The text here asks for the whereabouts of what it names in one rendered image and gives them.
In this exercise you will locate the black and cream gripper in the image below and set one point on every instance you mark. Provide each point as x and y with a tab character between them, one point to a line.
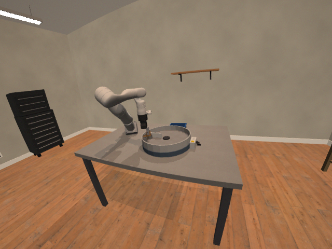
142	116

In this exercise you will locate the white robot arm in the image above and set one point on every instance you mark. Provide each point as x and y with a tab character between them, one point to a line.
113	102

